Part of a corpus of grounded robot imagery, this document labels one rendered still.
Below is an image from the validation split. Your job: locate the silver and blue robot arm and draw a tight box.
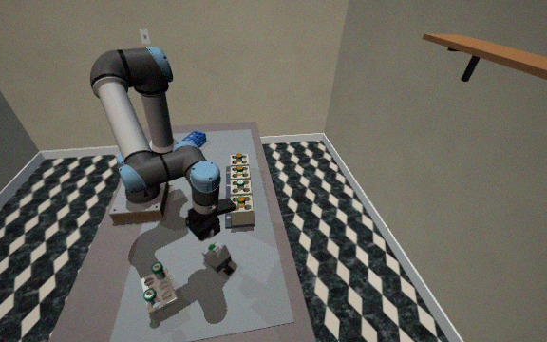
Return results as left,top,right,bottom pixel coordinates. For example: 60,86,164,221
90,47,236,217

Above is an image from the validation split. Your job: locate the white tube rack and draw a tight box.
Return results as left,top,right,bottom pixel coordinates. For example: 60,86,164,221
141,268,180,320

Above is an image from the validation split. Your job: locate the grey bench mat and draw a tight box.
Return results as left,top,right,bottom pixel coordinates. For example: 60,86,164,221
110,129,294,342

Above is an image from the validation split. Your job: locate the beige bucket adapter with holes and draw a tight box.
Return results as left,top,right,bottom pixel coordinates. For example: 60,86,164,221
231,180,252,197
231,166,250,181
231,154,249,167
231,195,254,225

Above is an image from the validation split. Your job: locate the blue tube rack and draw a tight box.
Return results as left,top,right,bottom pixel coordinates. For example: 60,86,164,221
183,131,207,147

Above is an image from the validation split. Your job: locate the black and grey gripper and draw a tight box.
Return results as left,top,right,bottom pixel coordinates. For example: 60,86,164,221
185,208,220,241

